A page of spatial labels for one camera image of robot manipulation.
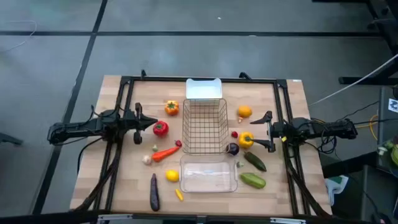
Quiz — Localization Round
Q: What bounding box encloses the black metal table frame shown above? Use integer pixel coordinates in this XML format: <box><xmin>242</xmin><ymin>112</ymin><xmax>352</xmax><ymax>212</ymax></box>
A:
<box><xmin>70</xmin><ymin>75</ymin><xmax>333</xmax><ymax>218</ymax></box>

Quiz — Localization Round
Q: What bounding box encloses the white and green bag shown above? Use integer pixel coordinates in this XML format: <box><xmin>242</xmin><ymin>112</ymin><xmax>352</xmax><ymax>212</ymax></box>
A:
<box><xmin>325</xmin><ymin>175</ymin><xmax>349</xmax><ymax>207</ymax></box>

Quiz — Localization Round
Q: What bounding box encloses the black power cable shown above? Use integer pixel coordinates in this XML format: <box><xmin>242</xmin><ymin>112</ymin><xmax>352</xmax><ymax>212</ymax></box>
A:
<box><xmin>76</xmin><ymin>136</ymin><xmax>105</xmax><ymax>175</ymax></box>

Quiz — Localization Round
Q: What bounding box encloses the orange fruit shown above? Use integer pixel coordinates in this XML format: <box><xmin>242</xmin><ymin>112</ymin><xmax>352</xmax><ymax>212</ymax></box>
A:
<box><xmin>238</xmin><ymin>105</ymin><xmax>253</xmax><ymax>119</ymax></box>

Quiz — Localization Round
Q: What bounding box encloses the light green cucumber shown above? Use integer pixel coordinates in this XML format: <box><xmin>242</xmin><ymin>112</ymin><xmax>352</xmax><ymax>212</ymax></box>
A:
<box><xmin>239</xmin><ymin>172</ymin><xmax>267</xmax><ymax>190</ymax></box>

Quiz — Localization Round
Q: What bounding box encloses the white plastic bin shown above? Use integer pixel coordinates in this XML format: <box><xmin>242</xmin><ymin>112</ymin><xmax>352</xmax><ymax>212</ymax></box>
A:
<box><xmin>185</xmin><ymin>77</ymin><xmax>223</xmax><ymax>100</ymax></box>

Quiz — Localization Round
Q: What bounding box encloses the purple eggplant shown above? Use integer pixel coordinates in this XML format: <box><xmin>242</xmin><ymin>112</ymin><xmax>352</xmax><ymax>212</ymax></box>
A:
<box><xmin>150</xmin><ymin>173</ymin><xmax>160</xmax><ymax>212</ymax></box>

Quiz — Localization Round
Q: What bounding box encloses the yellow cable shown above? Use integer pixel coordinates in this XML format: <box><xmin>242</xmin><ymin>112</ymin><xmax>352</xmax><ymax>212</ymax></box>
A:
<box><xmin>356</xmin><ymin>114</ymin><xmax>379</xmax><ymax>141</ymax></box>

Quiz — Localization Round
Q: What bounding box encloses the black wire basket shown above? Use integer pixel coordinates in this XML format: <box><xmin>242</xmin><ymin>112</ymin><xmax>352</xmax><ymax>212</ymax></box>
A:
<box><xmin>182</xmin><ymin>98</ymin><xmax>229</xmax><ymax>156</ymax></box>

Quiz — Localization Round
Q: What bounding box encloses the orange bell pepper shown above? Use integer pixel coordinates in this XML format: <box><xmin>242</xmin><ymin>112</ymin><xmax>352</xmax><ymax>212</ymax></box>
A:
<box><xmin>164</xmin><ymin>100</ymin><xmax>180</xmax><ymax>116</ymax></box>

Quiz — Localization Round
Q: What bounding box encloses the green produce pile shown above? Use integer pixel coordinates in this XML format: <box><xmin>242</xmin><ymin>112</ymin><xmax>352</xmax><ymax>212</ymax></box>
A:
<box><xmin>376</xmin><ymin>136</ymin><xmax>398</xmax><ymax>166</ymax></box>

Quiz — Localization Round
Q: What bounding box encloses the dark green cucumber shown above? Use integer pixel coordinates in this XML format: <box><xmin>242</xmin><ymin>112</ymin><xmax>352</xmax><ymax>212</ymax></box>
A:
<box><xmin>243</xmin><ymin>151</ymin><xmax>267</xmax><ymax>172</ymax></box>

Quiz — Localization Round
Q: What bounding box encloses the red bell pepper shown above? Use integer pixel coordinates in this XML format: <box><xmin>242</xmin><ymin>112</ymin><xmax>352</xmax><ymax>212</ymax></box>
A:
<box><xmin>152</xmin><ymin>120</ymin><xmax>170</xmax><ymax>138</ymax></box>

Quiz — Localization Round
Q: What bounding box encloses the yellow bell pepper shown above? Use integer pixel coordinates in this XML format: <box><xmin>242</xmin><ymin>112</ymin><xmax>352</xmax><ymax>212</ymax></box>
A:
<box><xmin>238</xmin><ymin>131</ymin><xmax>255</xmax><ymax>149</ymax></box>

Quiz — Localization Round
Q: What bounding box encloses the clear plastic bin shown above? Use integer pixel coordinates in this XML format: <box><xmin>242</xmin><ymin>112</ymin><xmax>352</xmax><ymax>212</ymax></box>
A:
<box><xmin>179</xmin><ymin>154</ymin><xmax>239</xmax><ymax>194</ymax></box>

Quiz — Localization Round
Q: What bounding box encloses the thin black cable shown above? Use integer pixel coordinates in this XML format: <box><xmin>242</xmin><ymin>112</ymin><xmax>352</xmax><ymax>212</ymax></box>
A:
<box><xmin>337</xmin><ymin>101</ymin><xmax>398</xmax><ymax>125</ymax></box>

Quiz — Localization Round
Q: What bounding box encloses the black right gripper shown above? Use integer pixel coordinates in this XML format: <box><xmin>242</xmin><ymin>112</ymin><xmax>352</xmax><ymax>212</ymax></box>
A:
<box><xmin>248</xmin><ymin>111</ymin><xmax>292</xmax><ymax>154</ymax></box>

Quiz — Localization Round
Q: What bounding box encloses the black metal stand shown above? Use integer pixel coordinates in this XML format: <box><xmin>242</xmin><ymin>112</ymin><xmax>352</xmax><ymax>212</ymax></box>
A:
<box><xmin>312</xmin><ymin>0</ymin><xmax>398</xmax><ymax>86</ymax></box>

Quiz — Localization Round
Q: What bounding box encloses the thin white floor cable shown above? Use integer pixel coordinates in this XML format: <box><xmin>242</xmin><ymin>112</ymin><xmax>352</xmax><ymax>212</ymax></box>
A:
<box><xmin>0</xmin><ymin>20</ymin><xmax>37</xmax><ymax>54</ymax></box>

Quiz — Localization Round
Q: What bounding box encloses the black stand foot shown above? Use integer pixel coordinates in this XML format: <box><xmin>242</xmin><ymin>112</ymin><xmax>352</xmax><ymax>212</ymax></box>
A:
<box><xmin>0</xmin><ymin>132</ymin><xmax>24</xmax><ymax>147</ymax></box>

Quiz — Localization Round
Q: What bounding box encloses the orange carrot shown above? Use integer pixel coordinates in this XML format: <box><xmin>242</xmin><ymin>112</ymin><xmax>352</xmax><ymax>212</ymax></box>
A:
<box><xmin>151</xmin><ymin>146</ymin><xmax>181</xmax><ymax>163</ymax></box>

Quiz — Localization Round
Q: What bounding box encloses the grey cabinet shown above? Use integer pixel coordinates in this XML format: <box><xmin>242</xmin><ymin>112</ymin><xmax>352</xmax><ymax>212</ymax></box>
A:
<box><xmin>377</xmin><ymin>86</ymin><xmax>398</xmax><ymax>170</ymax></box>

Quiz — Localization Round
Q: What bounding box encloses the thick white cable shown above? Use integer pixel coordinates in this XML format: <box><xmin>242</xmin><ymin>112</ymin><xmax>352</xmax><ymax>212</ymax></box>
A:
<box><xmin>307</xmin><ymin>53</ymin><xmax>398</xmax><ymax>107</ymax></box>

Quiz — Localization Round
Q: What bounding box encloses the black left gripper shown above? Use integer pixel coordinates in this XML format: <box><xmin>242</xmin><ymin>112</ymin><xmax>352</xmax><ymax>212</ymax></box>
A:
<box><xmin>126</xmin><ymin>102</ymin><xmax>159</xmax><ymax>146</ymax></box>

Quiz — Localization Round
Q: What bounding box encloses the grey metal bracket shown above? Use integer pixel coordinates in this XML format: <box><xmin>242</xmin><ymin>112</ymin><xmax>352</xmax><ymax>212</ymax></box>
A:
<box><xmin>98</xmin><ymin>213</ymin><xmax>133</xmax><ymax>223</ymax></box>
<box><xmin>269</xmin><ymin>217</ymin><xmax>307</xmax><ymax>224</ymax></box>

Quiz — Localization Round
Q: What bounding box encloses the yellow lemon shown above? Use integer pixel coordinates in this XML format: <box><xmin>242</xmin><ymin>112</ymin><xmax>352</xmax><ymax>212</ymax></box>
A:
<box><xmin>165</xmin><ymin>169</ymin><xmax>180</xmax><ymax>183</ymax></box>

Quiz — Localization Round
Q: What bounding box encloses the black cable bundle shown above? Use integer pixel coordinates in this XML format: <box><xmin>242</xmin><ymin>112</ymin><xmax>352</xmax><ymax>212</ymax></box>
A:
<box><xmin>310</xmin><ymin>124</ymin><xmax>340</xmax><ymax>156</ymax></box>

